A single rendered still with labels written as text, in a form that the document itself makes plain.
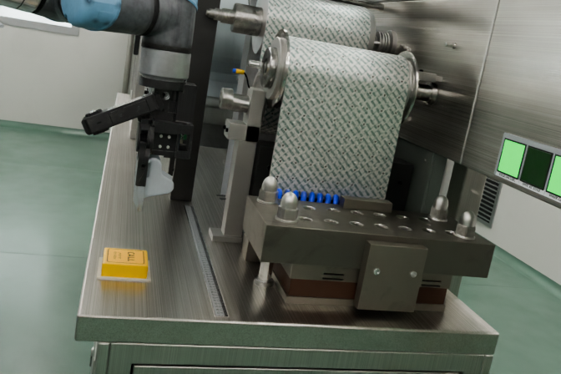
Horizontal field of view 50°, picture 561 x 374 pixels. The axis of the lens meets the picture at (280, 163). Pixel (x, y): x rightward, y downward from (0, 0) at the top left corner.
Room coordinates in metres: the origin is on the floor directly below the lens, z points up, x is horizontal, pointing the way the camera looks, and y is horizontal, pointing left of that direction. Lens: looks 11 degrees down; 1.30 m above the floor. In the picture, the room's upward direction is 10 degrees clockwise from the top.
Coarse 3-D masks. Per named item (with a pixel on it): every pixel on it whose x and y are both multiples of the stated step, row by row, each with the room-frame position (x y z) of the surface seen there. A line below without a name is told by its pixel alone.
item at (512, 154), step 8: (504, 144) 0.95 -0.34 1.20; (512, 144) 0.93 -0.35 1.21; (520, 144) 0.91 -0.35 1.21; (504, 152) 0.95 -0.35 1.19; (512, 152) 0.93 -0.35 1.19; (520, 152) 0.91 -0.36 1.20; (504, 160) 0.94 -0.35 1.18; (512, 160) 0.92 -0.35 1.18; (520, 160) 0.90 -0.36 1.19; (504, 168) 0.94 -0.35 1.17; (512, 168) 0.92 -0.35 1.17
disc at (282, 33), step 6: (282, 30) 1.12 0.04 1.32; (276, 36) 1.16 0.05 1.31; (282, 36) 1.12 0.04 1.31; (288, 36) 1.09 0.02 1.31; (288, 42) 1.08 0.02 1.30; (288, 48) 1.07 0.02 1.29; (288, 54) 1.06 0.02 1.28; (288, 60) 1.06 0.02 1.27; (288, 66) 1.06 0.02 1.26; (282, 78) 1.07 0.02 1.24; (282, 84) 1.06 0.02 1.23; (282, 90) 1.07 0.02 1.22; (276, 96) 1.09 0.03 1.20; (270, 102) 1.12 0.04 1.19; (276, 102) 1.08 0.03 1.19; (270, 108) 1.12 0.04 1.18
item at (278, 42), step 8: (280, 40) 1.10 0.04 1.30; (280, 48) 1.09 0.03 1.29; (280, 56) 1.08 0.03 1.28; (280, 64) 1.07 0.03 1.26; (408, 64) 1.17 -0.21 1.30; (280, 72) 1.07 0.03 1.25; (280, 80) 1.08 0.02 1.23; (264, 88) 1.16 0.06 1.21; (272, 88) 1.09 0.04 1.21; (408, 88) 1.14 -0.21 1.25; (272, 96) 1.10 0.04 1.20; (408, 96) 1.14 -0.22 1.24
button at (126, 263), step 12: (108, 252) 0.91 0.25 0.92; (120, 252) 0.92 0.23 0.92; (132, 252) 0.93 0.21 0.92; (144, 252) 0.94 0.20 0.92; (108, 264) 0.87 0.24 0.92; (120, 264) 0.88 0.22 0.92; (132, 264) 0.89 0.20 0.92; (144, 264) 0.89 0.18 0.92; (120, 276) 0.88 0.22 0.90; (132, 276) 0.88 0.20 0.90; (144, 276) 0.89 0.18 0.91
